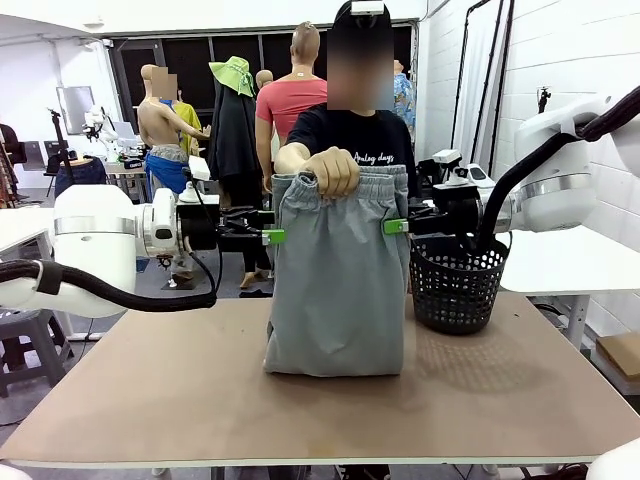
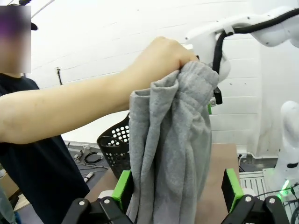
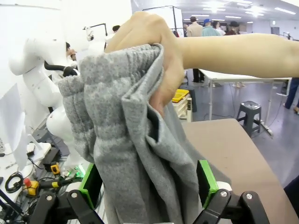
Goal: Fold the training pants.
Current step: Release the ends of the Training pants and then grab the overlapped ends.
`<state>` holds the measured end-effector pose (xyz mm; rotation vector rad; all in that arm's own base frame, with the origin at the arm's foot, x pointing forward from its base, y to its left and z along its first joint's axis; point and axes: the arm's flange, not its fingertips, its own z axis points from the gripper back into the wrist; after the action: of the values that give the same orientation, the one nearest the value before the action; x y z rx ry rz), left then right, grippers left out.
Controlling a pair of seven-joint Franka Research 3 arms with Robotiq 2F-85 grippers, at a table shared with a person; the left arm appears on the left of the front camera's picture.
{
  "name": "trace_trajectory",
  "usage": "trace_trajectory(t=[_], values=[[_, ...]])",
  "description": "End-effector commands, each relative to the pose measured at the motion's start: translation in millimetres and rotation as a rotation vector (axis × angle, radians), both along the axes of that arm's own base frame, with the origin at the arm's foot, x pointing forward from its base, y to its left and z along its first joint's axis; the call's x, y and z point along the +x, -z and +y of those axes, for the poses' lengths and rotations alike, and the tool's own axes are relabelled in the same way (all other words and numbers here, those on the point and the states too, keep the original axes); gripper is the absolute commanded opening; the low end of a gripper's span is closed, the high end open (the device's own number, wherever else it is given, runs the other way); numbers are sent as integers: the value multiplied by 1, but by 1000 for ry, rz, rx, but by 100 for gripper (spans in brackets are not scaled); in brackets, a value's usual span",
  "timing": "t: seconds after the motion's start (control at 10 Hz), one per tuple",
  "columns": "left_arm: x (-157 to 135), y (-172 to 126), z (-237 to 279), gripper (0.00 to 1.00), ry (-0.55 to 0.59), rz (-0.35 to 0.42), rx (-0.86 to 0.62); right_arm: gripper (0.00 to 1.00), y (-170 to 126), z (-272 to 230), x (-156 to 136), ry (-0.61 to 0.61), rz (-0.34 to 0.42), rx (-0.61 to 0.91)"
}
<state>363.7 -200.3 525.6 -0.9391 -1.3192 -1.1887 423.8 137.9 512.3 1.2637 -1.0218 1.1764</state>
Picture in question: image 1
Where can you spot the green bucket hat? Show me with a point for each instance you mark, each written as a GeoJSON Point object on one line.
{"type": "Point", "coordinates": [234, 75]}

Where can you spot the grey shorts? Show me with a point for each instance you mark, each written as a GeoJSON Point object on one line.
{"type": "Point", "coordinates": [335, 290]}

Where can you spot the brown cardboard box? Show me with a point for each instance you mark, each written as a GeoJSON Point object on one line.
{"type": "Point", "coordinates": [622, 352]}

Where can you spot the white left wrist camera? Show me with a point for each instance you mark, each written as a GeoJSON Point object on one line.
{"type": "Point", "coordinates": [198, 168]}

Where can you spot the black tripod stand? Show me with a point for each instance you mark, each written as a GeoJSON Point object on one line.
{"type": "Point", "coordinates": [544, 97]}
{"type": "Point", "coordinates": [60, 145]}

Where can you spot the black chair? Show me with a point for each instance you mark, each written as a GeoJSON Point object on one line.
{"type": "Point", "coordinates": [427, 172]}

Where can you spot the person's right hand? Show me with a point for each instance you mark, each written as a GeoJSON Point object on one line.
{"type": "Point", "coordinates": [335, 172]}

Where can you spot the black cap with white patch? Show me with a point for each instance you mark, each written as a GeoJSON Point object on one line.
{"type": "Point", "coordinates": [362, 12]}

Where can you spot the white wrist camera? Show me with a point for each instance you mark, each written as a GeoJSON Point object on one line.
{"type": "Point", "coordinates": [198, 168]}
{"type": "Point", "coordinates": [446, 156]}

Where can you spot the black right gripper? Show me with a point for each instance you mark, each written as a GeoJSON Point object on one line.
{"type": "Point", "coordinates": [457, 210]}

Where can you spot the person's right forearm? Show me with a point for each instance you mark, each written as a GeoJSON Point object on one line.
{"type": "Point", "coordinates": [295, 157]}

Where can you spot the person in black t-shirt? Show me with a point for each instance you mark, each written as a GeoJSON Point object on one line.
{"type": "Point", "coordinates": [350, 135]}

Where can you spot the black perforated plastic basket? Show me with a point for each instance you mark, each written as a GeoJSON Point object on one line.
{"type": "Point", "coordinates": [455, 295]}

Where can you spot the grey plastic stool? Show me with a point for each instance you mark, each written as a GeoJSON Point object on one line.
{"type": "Point", "coordinates": [25, 345]}

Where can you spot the mannequin with green hat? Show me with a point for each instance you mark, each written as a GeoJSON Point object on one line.
{"type": "Point", "coordinates": [235, 145]}

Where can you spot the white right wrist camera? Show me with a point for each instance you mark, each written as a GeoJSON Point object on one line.
{"type": "Point", "coordinates": [446, 156]}

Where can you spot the person in yellow shirt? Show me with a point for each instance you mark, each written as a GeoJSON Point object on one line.
{"type": "Point", "coordinates": [192, 125]}

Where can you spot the grey wall monitor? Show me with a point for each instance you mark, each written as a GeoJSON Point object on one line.
{"type": "Point", "coordinates": [75, 110]}

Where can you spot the bare mannequin with blue cloth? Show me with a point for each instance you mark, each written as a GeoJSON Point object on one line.
{"type": "Point", "coordinates": [157, 125]}

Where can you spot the black backdrop stand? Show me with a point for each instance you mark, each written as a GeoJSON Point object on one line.
{"type": "Point", "coordinates": [502, 75]}

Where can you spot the blue jeans on mannequin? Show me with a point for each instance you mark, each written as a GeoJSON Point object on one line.
{"type": "Point", "coordinates": [82, 172]}

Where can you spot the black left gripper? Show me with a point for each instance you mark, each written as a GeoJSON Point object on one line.
{"type": "Point", "coordinates": [200, 227]}

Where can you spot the mannequin with red top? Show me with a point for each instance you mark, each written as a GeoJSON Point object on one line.
{"type": "Point", "coordinates": [280, 105]}

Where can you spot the mannequin with floral shirt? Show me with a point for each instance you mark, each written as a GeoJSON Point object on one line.
{"type": "Point", "coordinates": [404, 100]}

